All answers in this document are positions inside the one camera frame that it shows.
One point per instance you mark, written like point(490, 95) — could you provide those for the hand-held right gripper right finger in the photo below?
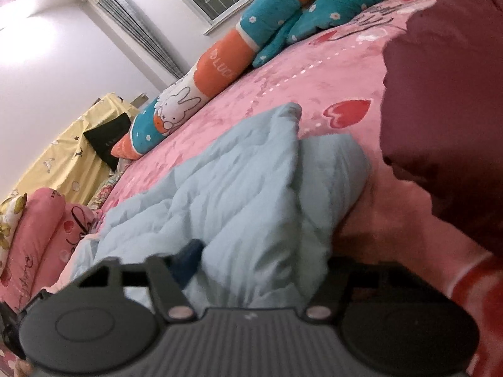
point(328, 282)

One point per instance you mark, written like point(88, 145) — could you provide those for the grey striped curtain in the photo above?
point(133, 23)

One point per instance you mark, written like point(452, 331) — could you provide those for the long orange teal rabbit pillow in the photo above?
point(220, 63)

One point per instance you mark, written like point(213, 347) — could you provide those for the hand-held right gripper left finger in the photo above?
point(188, 263)

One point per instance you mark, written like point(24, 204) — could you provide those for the teal dotted pillow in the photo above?
point(338, 8)

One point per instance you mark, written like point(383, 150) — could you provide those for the pink folded quilt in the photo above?
point(35, 235)

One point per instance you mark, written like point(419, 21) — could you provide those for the bed with pink sheet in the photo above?
point(275, 82)

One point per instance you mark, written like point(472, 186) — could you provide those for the white yellow floral pillow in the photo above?
point(8, 220)

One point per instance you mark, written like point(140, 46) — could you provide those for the person's red striped clothing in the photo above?
point(479, 302)

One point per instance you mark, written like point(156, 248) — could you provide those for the colourful floral cloth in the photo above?
point(106, 188)

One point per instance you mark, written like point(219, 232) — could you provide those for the black cushion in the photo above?
point(110, 137)

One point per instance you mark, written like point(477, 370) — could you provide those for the light blue quilted duvet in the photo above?
point(235, 188)

